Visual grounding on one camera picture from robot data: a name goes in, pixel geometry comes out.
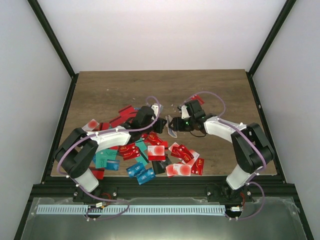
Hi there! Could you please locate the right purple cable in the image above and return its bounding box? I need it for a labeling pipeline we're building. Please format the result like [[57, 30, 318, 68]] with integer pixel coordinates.
[[179, 91, 266, 221]]

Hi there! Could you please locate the red white circle card left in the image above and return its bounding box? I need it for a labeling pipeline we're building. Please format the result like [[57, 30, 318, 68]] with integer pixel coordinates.
[[82, 119, 100, 132]]

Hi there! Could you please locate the black frame post left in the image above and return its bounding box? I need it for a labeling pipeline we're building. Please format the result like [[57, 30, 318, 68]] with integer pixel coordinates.
[[27, 0, 76, 79]]

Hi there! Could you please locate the red gold VIP card centre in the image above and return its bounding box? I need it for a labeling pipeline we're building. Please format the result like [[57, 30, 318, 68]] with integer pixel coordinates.
[[118, 143, 141, 161]]

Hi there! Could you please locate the blue chip card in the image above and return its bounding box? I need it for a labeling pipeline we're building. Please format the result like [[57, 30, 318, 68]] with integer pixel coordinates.
[[105, 159, 120, 171]]

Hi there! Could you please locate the black card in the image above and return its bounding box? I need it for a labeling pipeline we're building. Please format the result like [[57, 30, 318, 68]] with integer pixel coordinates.
[[152, 160, 172, 175]]

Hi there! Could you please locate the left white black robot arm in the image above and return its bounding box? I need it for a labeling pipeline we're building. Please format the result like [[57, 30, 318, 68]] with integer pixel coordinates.
[[53, 103, 167, 202]]

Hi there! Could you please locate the red card far right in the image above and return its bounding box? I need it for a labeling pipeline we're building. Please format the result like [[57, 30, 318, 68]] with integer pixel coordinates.
[[191, 157, 205, 176]]

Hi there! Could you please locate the red white circle card bottom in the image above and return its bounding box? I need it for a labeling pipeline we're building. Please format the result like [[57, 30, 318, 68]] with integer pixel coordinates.
[[165, 163, 192, 177]]

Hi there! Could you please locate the dark red stripe card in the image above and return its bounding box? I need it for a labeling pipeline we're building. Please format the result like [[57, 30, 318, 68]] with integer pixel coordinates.
[[90, 168, 105, 180]]

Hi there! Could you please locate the black frame post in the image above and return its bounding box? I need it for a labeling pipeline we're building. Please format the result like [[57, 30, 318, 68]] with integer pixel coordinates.
[[27, 0, 76, 79], [248, 0, 296, 76]]

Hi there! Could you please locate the red white circle card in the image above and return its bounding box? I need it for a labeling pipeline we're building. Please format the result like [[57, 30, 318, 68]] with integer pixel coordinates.
[[82, 119, 100, 132], [165, 163, 192, 177], [147, 145, 166, 161]]

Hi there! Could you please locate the red white circle card centre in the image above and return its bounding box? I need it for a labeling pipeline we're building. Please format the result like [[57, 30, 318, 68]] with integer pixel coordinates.
[[147, 145, 166, 161]]

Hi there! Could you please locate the light blue slotted cable duct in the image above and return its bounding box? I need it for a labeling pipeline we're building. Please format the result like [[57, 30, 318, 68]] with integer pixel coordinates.
[[36, 204, 226, 216]]

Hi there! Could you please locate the black frame post right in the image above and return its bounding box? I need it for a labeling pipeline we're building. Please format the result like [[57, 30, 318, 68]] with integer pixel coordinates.
[[248, 0, 296, 76]]

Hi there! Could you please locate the red card lone back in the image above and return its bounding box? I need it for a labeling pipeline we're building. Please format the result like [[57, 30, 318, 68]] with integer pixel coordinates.
[[190, 94, 205, 105]]

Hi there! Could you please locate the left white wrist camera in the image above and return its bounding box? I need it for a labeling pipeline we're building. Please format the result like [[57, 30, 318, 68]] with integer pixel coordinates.
[[151, 103, 163, 117]]

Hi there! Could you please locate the teal VIP card upper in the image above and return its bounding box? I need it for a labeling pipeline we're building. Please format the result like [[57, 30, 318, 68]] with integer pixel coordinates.
[[135, 140, 148, 152]]

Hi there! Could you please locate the blue vip card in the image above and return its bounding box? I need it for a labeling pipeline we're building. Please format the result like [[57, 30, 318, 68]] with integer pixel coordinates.
[[136, 168, 156, 185], [126, 162, 146, 178]]

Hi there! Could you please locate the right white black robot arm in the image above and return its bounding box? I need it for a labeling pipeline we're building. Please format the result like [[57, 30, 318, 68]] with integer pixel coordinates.
[[168, 100, 275, 202]]

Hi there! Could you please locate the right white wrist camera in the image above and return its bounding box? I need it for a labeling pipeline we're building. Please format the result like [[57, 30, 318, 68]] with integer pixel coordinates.
[[178, 105, 190, 120]]

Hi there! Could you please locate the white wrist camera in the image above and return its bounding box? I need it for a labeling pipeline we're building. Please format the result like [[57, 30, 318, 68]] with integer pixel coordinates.
[[178, 105, 190, 120], [151, 103, 163, 117]]

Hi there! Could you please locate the black aluminium front rail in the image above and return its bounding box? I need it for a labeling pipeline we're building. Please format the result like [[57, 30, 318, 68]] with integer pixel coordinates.
[[30, 175, 298, 203]]

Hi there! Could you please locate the teal VIP card lower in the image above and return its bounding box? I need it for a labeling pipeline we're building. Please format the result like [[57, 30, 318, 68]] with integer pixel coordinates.
[[94, 149, 118, 169]]

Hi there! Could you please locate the red stripe card back left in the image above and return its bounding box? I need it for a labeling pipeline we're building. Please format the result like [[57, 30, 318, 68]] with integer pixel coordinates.
[[118, 105, 135, 117]]

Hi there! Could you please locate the red gold card top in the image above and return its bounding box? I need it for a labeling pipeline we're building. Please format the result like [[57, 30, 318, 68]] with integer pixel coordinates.
[[141, 132, 163, 146]]

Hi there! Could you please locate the teal vip card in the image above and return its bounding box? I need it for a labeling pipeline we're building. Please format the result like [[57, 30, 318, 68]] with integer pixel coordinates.
[[135, 140, 148, 152], [94, 149, 118, 169]]

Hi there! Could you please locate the red gold vip card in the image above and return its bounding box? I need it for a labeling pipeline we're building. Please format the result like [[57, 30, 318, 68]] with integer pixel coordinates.
[[118, 143, 141, 161], [170, 144, 194, 163]]

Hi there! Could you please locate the red gold VIP card right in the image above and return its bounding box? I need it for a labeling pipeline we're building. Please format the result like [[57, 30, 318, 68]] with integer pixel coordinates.
[[170, 144, 194, 163]]

